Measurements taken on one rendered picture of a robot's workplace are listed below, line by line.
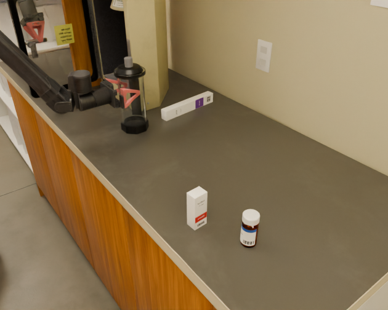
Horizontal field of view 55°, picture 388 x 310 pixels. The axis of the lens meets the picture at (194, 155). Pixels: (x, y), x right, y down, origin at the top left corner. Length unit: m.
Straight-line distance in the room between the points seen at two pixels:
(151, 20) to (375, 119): 0.84
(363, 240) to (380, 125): 0.41
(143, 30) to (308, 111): 0.67
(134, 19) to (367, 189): 0.95
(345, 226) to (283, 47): 0.69
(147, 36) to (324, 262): 0.99
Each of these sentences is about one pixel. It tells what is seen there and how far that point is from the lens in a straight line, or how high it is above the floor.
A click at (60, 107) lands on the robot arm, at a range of 1.28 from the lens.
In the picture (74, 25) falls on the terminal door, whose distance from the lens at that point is 1.66.
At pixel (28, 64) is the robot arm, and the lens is 1.26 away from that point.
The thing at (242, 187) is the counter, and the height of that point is 0.94.
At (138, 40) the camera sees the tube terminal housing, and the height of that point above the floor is 1.23.
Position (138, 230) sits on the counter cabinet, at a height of 0.80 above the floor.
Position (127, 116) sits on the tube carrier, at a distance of 1.36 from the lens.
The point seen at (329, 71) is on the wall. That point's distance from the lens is 1.33.
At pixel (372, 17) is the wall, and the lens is 1.24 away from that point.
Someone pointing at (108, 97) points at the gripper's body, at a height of 1.10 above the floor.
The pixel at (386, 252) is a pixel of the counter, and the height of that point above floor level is 0.94.
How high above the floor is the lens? 1.62
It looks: 33 degrees down
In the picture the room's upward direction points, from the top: straight up
